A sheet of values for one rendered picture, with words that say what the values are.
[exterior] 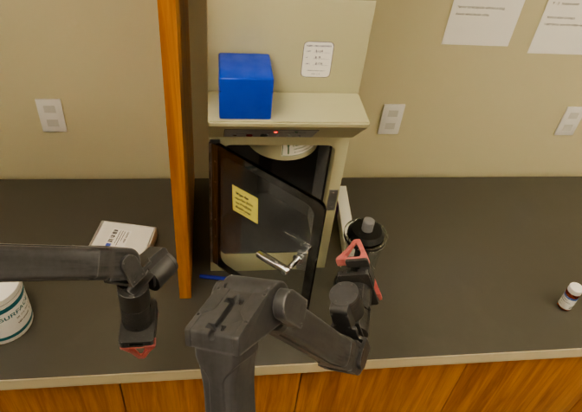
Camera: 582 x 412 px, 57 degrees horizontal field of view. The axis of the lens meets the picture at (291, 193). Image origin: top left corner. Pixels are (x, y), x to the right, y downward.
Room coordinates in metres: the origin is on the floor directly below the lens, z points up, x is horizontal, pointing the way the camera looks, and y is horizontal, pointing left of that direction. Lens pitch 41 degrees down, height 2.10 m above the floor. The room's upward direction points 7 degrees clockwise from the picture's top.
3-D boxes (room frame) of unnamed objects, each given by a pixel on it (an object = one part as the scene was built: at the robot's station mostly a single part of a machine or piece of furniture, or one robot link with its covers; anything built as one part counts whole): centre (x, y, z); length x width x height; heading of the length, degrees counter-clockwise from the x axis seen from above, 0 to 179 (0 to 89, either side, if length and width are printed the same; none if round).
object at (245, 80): (0.92, 0.11, 1.56); 0.10 x 0.10 x 0.09; 11
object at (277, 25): (1.12, 0.06, 1.33); 0.32 x 0.25 x 0.77; 101
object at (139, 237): (1.01, 0.45, 0.96); 0.16 x 0.12 x 0.04; 89
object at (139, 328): (0.61, 0.27, 1.21); 0.10 x 0.07 x 0.07; 11
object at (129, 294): (0.62, 0.27, 1.27); 0.07 x 0.06 x 0.07; 156
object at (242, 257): (0.87, 0.06, 1.19); 0.30 x 0.01 x 0.40; 57
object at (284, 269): (0.81, 0.01, 1.20); 0.10 x 0.05 x 0.03; 57
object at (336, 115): (0.94, 0.03, 1.46); 0.32 x 0.11 x 0.10; 101
